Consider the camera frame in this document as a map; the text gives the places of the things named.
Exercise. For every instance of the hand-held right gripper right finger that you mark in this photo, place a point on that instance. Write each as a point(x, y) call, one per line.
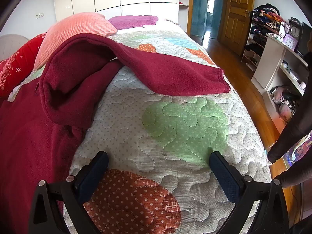
point(223, 175)

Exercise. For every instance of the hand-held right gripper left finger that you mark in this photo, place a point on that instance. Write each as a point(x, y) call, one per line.
point(93, 173)

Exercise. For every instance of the maroon fleece garment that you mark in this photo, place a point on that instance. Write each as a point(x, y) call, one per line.
point(29, 139)

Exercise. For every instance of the quilted patchwork bedspread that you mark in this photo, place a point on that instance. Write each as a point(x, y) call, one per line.
point(170, 126)

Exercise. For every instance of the pink cloth bundle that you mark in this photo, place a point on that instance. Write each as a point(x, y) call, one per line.
point(279, 95)

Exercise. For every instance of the white bed sheet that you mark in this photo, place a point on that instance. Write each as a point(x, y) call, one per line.
point(15, 93)

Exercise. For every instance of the white shelf desk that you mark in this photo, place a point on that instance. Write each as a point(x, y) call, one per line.
point(270, 58)

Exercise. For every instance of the red embroidered pillow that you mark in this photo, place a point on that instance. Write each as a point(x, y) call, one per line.
point(14, 63)

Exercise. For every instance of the pink ribbed pillow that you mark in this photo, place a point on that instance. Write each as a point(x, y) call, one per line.
point(73, 29)

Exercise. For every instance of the purple square clock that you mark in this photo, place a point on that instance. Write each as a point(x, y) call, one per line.
point(290, 42)

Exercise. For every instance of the cluttered shoe rack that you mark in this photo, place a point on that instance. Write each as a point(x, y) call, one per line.
point(260, 29)

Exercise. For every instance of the beige plastic chair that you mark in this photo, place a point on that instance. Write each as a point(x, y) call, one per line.
point(12, 43)

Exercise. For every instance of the magenta towel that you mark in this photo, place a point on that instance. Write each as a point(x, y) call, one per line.
point(134, 21)

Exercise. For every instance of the black monitor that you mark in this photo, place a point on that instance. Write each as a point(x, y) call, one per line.
point(306, 41)

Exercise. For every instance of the wooden door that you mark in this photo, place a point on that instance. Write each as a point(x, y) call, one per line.
point(236, 17)

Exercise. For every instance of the black ornate clock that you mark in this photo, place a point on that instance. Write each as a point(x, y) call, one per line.
point(295, 30)

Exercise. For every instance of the blue sliding door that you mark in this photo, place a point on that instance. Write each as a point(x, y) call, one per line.
point(198, 9)

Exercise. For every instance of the white wall socket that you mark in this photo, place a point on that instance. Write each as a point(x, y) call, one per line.
point(39, 15)

